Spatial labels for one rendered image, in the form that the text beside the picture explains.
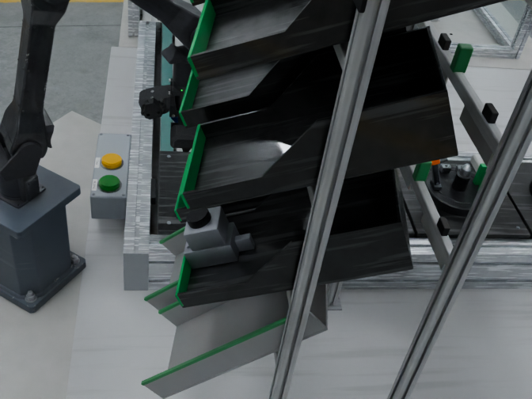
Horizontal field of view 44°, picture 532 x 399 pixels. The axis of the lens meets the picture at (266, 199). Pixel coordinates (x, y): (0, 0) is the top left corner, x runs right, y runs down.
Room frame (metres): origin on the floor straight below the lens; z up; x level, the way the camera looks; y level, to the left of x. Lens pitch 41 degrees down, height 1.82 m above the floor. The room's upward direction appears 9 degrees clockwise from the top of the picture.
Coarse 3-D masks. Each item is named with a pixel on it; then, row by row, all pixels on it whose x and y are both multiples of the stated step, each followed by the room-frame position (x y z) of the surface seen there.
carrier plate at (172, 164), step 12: (168, 156) 1.08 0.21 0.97; (180, 156) 1.09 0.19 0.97; (168, 168) 1.04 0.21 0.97; (180, 168) 1.05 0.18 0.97; (168, 180) 1.00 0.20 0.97; (180, 180) 1.01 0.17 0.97; (168, 192) 0.97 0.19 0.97; (168, 204) 0.93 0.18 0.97; (168, 216) 0.90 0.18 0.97; (168, 228) 0.87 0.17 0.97; (180, 228) 0.87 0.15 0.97
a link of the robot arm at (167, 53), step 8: (168, 48) 0.97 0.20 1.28; (176, 48) 0.96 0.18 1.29; (184, 48) 0.98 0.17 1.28; (168, 56) 0.96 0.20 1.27; (176, 56) 0.95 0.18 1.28; (184, 56) 0.96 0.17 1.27; (176, 64) 0.97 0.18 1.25; (184, 64) 0.96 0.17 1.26; (176, 72) 0.97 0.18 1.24; (184, 72) 0.96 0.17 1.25; (176, 80) 0.97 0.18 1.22; (184, 80) 0.96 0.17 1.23
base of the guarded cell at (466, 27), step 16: (144, 16) 1.89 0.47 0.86; (448, 16) 2.27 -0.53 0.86; (464, 16) 2.29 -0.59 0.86; (448, 32) 2.14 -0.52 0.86; (464, 32) 2.16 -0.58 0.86; (480, 32) 2.18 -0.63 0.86; (160, 48) 1.71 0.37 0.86; (528, 48) 2.11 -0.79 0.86; (480, 64) 1.94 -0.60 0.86; (496, 64) 1.96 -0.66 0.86; (512, 64) 1.98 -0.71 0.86; (528, 64) 2.00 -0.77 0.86
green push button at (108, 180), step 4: (104, 176) 0.98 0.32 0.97; (108, 176) 0.98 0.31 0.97; (112, 176) 0.99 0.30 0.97; (100, 180) 0.97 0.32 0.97; (104, 180) 0.97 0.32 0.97; (108, 180) 0.97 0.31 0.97; (112, 180) 0.97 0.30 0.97; (116, 180) 0.97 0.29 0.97; (100, 184) 0.96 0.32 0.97; (104, 184) 0.96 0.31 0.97; (108, 184) 0.96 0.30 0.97; (112, 184) 0.96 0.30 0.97; (116, 184) 0.96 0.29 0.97; (104, 188) 0.95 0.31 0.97; (108, 188) 0.95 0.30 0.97; (112, 188) 0.95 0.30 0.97; (116, 188) 0.96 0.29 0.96
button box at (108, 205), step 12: (108, 144) 1.10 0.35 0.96; (120, 144) 1.11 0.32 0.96; (96, 156) 1.05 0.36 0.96; (120, 156) 1.07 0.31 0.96; (96, 168) 1.02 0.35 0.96; (120, 168) 1.03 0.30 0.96; (96, 180) 0.98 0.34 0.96; (120, 180) 0.99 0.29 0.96; (96, 192) 0.94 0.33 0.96; (108, 192) 0.95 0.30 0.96; (120, 192) 0.95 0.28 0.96; (96, 204) 0.93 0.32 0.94; (108, 204) 0.94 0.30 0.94; (120, 204) 0.94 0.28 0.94; (96, 216) 0.93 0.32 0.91; (108, 216) 0.94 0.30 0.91; (120, 216) 0.94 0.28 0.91
